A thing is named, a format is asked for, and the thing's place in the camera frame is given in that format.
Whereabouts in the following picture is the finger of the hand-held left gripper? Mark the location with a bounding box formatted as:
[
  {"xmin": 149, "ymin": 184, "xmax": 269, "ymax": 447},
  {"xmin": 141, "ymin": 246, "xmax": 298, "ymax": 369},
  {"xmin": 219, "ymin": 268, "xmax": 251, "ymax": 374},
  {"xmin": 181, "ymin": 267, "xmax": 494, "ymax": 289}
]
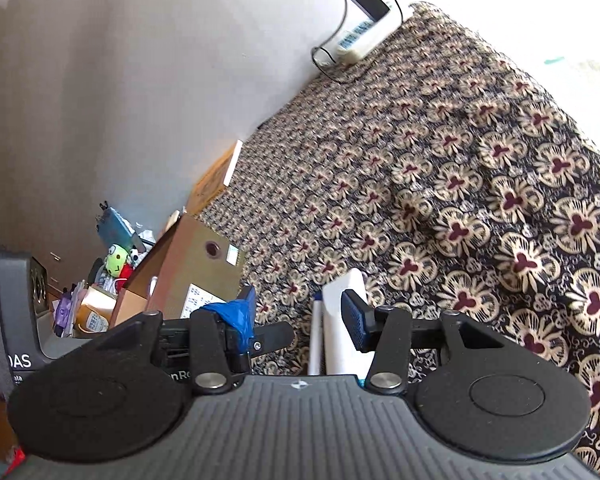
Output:
[{"xmin": 250, "ymin": 322, "xmax": 296, "ymax": 357}]

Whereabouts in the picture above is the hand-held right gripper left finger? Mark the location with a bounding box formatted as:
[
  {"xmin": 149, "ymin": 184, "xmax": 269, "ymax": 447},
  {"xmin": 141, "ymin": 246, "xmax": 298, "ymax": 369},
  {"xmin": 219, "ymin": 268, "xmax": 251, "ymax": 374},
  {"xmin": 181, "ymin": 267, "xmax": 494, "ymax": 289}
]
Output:
[{"xmin": 93, "ymin": 284, "xmax": 257, "ymax": 395}]

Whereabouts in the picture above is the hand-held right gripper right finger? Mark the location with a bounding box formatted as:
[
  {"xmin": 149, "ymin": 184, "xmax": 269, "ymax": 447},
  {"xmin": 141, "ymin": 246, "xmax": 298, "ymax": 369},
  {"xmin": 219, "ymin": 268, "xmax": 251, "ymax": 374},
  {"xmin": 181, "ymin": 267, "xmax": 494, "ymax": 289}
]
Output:
[{"xmin": 340, "ymin": 289, "xmax": 487, "ymax": 395}]

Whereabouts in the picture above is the white box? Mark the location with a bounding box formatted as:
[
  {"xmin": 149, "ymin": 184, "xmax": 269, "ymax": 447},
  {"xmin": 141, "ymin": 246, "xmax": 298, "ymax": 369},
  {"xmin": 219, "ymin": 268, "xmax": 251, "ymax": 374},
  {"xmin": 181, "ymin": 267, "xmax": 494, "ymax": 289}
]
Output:
[{"xmin": 321, "ymin": 268, "xmax": 370, "ymax": 386}]

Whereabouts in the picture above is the brown cardboard shoebox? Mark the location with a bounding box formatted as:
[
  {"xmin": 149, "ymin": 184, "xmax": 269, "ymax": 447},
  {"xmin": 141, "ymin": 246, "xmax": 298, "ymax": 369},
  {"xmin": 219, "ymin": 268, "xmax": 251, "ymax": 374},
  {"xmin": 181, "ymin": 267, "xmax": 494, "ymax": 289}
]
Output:
[{"xmin": 109, "ymin": 211, "xmax": 249, "ymax": 332}]

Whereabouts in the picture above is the white and blue pen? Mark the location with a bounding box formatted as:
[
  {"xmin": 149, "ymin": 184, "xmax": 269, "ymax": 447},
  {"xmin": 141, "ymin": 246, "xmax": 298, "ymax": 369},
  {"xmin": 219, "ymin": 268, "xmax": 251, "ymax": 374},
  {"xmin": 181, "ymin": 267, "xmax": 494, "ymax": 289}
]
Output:
[{"xmin": 306, "ymin": 295, "xmax": 327, "ymax": 377}]

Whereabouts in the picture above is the purple packet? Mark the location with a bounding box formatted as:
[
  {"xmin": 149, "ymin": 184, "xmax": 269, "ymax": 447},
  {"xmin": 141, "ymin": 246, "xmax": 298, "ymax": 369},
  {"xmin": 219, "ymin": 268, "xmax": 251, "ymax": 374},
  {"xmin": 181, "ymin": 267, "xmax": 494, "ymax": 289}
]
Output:
[{"xmin": 54, "ymin": 294, "xmax": 77, "ymax": 333}]

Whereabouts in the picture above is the orange carton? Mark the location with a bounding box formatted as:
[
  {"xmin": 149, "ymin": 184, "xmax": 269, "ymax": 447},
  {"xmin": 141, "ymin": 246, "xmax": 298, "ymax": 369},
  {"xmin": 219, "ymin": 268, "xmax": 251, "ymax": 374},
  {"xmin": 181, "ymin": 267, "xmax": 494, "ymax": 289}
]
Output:
[{"xmin": 76, "ymin": 285, "xmax": 117, "ymax": 335}]

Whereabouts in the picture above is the stack of thin books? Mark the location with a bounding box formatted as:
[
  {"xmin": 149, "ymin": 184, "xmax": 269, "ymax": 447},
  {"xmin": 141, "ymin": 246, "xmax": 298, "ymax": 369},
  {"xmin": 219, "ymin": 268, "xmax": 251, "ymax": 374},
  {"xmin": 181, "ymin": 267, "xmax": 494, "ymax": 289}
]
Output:
[{"xmin": 157, "ymin": 209, "xmax": 187, "ymax": 241}]

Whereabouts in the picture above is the green frog plush toy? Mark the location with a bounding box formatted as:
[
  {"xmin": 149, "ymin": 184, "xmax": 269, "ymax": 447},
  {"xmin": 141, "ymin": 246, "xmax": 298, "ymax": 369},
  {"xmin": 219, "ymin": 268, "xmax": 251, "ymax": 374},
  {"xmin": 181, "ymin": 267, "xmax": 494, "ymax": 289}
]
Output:
[{"xmin": 104, "ymin": 243, "xmax": 132, "ymax": 279}]

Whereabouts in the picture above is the dark floral bedspread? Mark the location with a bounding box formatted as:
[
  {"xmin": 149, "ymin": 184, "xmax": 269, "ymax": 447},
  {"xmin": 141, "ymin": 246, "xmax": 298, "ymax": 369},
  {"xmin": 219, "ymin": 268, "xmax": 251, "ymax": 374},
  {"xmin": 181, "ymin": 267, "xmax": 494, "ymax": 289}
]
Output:
[{"xmin": 199, "ymin": 1, "xmax": 600, "ymax": 480}]

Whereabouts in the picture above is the white power strip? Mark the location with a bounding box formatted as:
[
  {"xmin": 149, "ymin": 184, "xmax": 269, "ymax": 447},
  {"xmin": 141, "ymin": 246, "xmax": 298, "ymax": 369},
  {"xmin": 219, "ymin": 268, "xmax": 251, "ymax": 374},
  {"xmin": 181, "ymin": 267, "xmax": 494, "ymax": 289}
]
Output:
[{"xmin": 324, "ymin": 1, "xmax": 405, "ymax": 67}]

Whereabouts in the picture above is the black charger adapter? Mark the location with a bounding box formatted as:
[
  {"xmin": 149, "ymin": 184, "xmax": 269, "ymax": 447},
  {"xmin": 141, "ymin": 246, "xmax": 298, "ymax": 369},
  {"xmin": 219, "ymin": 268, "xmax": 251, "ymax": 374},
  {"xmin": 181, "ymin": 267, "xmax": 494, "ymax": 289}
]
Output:
[{"xmin": 351, "ymin": 0, "xmax": 395, "ymax": 22}]

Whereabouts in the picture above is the pale floral bedsheet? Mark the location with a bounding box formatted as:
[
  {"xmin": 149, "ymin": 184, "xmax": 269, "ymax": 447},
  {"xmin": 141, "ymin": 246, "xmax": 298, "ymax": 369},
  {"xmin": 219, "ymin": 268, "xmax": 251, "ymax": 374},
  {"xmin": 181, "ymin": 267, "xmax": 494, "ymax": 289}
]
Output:
[{"xmin": 530, "ymin": 35, "xmax": 600, "ymax": 151}]

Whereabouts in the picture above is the black power strip cable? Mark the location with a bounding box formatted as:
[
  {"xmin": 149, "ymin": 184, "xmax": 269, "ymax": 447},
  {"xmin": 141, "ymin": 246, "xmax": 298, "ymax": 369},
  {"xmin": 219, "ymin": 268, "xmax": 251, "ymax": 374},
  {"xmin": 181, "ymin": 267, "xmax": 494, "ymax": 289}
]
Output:
[{"xmin": 311, "ymin": 35, "xmax": 351, "ymax": 83}]

